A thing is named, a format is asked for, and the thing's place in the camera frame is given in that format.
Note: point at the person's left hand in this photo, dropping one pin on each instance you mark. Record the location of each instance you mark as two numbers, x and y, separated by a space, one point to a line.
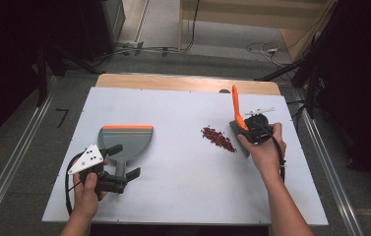
86 200

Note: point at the white board sheet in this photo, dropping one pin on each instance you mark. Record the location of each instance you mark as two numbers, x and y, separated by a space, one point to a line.
179 196

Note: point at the dark grey cabinet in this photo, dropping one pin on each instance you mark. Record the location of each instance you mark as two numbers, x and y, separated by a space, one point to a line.
114 16

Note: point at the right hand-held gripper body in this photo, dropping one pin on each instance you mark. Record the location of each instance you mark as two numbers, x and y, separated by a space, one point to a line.
259 126

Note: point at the person's right hand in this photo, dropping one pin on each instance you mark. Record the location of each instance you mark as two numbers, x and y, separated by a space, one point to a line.
266 157

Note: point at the aluminium floor rail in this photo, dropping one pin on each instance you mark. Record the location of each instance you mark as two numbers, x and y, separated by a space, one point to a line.
12 164
320 147

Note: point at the black metal stand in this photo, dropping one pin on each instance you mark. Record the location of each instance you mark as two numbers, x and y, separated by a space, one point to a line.
311 95
43 82

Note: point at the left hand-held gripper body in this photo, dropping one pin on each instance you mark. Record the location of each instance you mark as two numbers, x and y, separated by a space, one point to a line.
86 160

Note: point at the light wooden shelf frame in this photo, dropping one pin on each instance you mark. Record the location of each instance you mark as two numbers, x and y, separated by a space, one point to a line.
232 16

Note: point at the grey power strip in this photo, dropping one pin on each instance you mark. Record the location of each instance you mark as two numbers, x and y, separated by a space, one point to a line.
130 45

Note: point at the scatter of red beans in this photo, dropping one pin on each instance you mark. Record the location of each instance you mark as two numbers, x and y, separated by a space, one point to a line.
219 139

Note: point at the grey dustpan with orange edge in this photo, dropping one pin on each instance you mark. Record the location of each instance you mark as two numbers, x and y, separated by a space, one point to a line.
127 141

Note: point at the dark round table grommet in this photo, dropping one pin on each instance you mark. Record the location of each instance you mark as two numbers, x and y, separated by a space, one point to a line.
224 91

